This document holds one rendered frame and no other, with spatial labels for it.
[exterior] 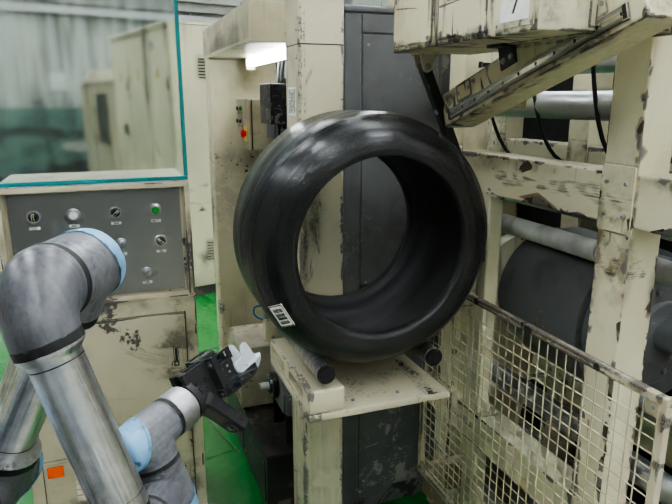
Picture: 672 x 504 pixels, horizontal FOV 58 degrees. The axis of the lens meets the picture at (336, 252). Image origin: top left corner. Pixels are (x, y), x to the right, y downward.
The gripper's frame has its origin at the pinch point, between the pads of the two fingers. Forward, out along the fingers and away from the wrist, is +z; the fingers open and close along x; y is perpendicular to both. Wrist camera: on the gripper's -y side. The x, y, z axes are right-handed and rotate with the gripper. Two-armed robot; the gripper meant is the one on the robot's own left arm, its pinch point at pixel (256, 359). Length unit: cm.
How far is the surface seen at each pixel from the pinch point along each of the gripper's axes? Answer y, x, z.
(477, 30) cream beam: 45, -50, 47
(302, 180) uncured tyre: 29.8, -14.0, 19.3
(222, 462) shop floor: -72, 119, 74
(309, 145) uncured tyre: 36.0, -15.8, 24.0
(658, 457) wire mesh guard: -40, -64, 19
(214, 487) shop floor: -74, 111, 59
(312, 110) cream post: 45, 0, 56
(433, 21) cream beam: 52, -38, 60
